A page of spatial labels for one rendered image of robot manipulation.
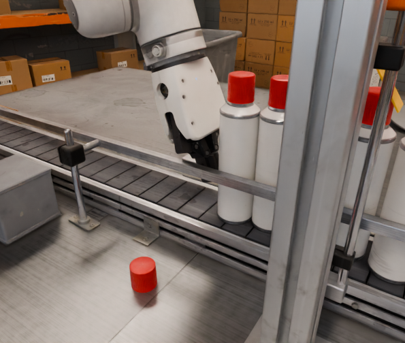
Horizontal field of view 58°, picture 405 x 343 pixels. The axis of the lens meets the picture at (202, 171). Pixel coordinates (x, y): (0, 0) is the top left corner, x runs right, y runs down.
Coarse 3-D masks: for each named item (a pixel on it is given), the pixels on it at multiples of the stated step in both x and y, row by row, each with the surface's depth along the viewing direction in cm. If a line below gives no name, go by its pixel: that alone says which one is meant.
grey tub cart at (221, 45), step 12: (204, 36) 333; (216, 36) 328; (228, 36) 290; (240, 36) 311; (204, 48) 262; (216, 48) 279; (228, 48) 303; (216, 60) 285; (228, 60) 309; (216, 72) 292; (228, 72) 316
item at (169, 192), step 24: (0, 120) 89; (0, 144) 77; (24, 144) 76; (48, 144) 76; (96, 168) 66; (120, 168) 66; (144, 168) 66; (144, 192) 59; (168, 192) 59; (192, 192) 59; (216, 192) 59; (192, 216) 53; (216, 216) 53; (264, 240) 48; (360, 264) 44; (384, 288) 40
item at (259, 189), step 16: (0, 112) 71; (16, 112) 69; (48, 128) 64; (64, 128) 62; (112, 144) 56; (128, 144) 56; (144, 160) 54; (160, 160) 52; (176, 160) 51; (208, 176) 48; (224, 176) 46; (256, 192) 45; (272, 192) 43; (368, 224) 38; (384, 224) 37; (400, 224) 37; (400, 240) 37
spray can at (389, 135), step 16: (368, 96) 36; (368, 112) 37; (368, 128) 38; (384, 144) 37; (384, 160) 38; (352, 176) 40; (384, 176) 40; (352, 192) 40; (352, 208) 41; (368, 208) 41; (336, 240) 44
